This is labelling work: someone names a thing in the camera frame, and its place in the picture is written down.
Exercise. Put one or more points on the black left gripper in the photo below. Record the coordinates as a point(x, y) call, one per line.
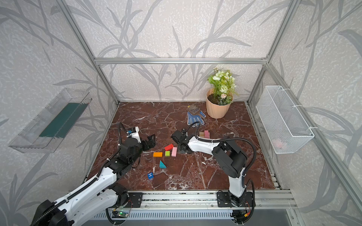
point(145, 142)

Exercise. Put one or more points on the red wood block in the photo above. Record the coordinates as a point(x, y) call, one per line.
point(169, 147)

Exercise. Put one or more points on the orange wood block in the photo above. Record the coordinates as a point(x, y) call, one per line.
point(157, 154)

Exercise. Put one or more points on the pink block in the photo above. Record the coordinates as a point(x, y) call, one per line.
point(174, 152)
point(207, 134)

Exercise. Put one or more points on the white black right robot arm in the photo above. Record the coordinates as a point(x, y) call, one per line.
point(230, 157)

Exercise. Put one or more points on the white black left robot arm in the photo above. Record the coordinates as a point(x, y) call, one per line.
point(99, 193)

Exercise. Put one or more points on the pink block beside green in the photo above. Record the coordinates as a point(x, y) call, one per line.
point(174, 152)

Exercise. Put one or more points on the teal triangle wood block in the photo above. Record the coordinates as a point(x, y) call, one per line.
point(162, 165)

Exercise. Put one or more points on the blue dotted work glove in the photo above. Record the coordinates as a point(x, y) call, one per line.
point(194, 118)

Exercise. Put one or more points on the blue letter cube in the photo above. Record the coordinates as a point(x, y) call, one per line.
point(150, 176)

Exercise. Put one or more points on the brown plastic slotted scoop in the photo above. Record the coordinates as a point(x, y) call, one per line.
point(193, 109)

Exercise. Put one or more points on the peach ribbed flower pot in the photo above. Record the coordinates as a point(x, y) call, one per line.
point(213, 110)

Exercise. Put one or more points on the green white artificial flowers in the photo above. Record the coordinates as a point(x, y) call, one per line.
point(223, 84)

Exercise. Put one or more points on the green circuit board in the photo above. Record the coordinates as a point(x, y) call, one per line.
point(120, 214)

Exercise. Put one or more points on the pink object in basket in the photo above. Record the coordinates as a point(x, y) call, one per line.
point(278, 144)

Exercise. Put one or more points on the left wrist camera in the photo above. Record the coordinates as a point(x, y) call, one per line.
point(134, 133)

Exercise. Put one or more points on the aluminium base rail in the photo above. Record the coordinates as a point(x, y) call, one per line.
point(184, 200)

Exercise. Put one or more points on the white wire mesh basket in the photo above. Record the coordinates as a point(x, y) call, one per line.
point(282, 119)

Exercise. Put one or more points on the clear plastic wall tray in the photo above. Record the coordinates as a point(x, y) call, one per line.
point(49, 128)

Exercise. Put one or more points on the aluminium cage frame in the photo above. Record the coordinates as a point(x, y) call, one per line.
point(349, 183)

